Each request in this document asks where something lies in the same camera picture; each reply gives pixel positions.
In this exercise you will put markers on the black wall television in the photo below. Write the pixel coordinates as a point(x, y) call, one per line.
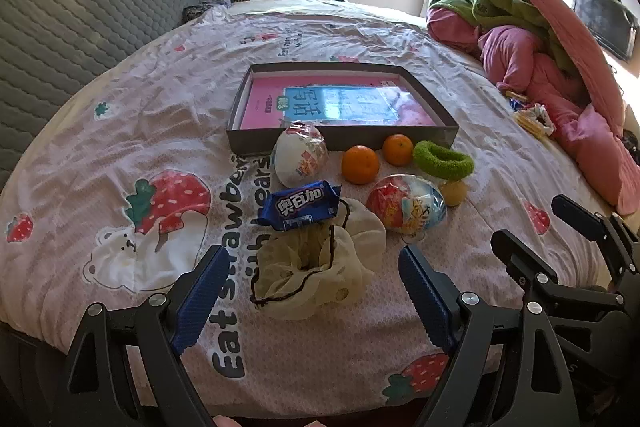
point(602, 19)

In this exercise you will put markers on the small yellow snack packet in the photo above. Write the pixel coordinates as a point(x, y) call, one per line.
point(515, 96)

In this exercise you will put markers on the blue candy wrapper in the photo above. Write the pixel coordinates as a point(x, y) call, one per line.
point(516, 104)

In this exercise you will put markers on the long pink cushion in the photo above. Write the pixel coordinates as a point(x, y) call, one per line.
point(565, 12)

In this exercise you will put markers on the orange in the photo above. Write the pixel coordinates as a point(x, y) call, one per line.
point(360, 164)
point(398, 150)

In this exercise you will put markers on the grey quilted headboard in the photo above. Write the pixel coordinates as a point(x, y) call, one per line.
point(75, 7)

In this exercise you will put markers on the blue cookie packet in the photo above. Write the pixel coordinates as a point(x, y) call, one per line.
point(300, 207)

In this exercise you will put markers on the grey cardboard box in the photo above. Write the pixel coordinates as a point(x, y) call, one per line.
point(240, 142)

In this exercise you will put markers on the small yellow fruit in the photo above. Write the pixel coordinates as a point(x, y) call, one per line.
point(454, 193)

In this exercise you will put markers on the green blanket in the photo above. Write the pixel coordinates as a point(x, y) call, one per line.
point(500, 4)

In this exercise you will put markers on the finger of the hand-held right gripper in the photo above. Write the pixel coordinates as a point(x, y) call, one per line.
point(515, 257)
point(580, 214)

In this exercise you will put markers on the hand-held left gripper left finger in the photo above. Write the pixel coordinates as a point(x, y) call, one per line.
point(200, 292)

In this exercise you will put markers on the pink quilt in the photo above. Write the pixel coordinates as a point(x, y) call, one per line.
point(530, 67)

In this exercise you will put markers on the green fluffy scrunchie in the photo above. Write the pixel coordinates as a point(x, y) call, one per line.
point(425, 154)

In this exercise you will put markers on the dark floral cloth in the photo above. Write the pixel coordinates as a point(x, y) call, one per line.
point(200, 9)

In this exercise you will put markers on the blue red toy egg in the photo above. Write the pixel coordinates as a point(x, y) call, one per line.
point(400, 207)

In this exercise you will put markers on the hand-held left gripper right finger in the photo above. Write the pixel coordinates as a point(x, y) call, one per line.
point(425, 297)

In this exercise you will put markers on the yellow wafer biscuits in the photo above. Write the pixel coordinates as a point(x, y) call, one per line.
point(526, 121)

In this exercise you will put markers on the white red toy egg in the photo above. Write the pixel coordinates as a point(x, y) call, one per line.
point(292, 157)

